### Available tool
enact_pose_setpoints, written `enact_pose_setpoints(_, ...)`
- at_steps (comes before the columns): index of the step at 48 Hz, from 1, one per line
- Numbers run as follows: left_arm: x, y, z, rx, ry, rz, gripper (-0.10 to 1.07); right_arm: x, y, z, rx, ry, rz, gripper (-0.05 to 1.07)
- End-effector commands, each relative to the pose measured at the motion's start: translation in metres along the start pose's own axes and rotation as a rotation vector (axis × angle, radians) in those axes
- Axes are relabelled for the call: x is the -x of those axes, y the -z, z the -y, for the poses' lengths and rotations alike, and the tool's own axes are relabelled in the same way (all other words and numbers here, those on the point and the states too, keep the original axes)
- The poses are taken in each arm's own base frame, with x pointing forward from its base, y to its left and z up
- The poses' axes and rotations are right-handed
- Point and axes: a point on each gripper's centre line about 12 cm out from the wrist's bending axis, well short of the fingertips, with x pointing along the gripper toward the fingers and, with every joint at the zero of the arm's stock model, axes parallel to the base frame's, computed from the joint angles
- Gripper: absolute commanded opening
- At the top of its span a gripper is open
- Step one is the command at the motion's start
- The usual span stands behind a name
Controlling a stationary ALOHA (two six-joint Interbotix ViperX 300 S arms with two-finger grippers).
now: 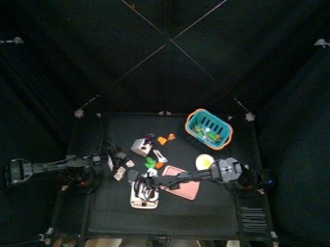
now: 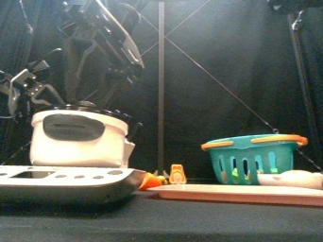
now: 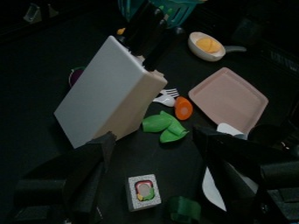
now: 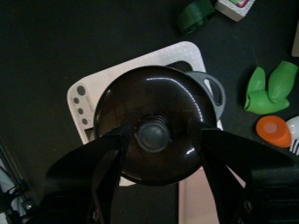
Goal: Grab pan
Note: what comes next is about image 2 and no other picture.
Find white toy pot black lid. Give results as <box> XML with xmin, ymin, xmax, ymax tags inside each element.
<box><xmin>30</xmin><ymin>100</ymin><xmax>138</xmax><ymax>169</ymax></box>

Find orange toy carrot piece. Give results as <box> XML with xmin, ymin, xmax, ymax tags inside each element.
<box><xmin>138</xmin><ymin>172</ymin><xmax>169</xmax><ymax>191</ymax></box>

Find white grey toy stove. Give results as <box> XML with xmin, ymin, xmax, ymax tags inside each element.
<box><xmin>0</xmin><ymin>164</ymin><xmax>149</xmax><ymax>206</ymax></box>

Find pink cutting board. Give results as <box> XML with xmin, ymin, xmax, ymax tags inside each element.
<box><xmin>147</xmin><ymin>183</ymin><xmax>323</xmax><ymax>208</ymax></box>

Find white rounded toy food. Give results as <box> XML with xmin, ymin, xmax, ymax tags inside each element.
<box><xmin>257</xmin><ymin>169</ymin><xmax>323</xmax><ymax>191</ymax></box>

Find thin vertical frame pole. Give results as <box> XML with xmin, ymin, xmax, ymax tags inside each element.
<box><xmin>157</xmin><ymin>1</ymin><xmax>167</xmax><ymax>178</ymax></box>

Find thin diagonal brace wire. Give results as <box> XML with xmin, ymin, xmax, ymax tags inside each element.
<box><xmin>138</xmin><ymin>12</ymin><xmax>281</xmax><ymax>134</ymax></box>
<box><xmin>141</xmin><ymin>0</ymin><xmax>213</xmax><ymax>58</ymax></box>

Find teal basket orange handles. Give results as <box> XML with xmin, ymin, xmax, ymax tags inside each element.
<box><xmin>199</xmin><ymin>133</ymin><xmax>310</xmax><ymax>186</ymax></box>

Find slanted metal frame pole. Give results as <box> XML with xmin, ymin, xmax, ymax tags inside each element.
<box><xmin>288</xmin><ymin>10</ymin><xmax>323</xmax><ymax>173</ymax></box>

